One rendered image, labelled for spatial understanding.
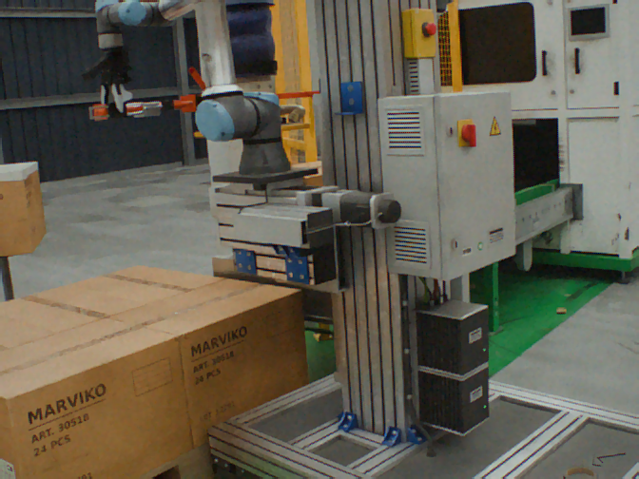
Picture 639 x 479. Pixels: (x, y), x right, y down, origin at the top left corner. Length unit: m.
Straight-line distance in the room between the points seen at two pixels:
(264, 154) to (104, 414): 0.89
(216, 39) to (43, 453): 1.23
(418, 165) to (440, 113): 0.15
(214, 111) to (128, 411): 0.93
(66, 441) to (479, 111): 1.45
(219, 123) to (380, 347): 0.79
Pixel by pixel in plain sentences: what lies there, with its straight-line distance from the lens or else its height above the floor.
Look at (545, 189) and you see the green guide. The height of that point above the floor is 0.60.
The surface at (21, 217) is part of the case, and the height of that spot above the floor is 0.80.
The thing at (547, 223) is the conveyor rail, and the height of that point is 0.44.
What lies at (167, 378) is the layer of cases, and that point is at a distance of 2.38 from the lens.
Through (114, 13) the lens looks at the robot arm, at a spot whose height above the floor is 1.55.
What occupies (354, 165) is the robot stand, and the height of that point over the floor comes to 1.04.
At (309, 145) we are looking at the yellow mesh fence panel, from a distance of 3.70.
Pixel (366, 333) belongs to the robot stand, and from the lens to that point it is 2.21.
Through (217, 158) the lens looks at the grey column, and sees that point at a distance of 4.09.
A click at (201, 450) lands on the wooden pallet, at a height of 0.13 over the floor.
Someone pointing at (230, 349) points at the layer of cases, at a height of 0.43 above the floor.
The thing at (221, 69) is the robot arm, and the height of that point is 1.34.
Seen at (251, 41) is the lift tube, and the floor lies 1.46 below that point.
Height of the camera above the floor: 1.25
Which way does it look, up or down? 11 degrees down
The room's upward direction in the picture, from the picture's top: 4 degrees counter-clockwise
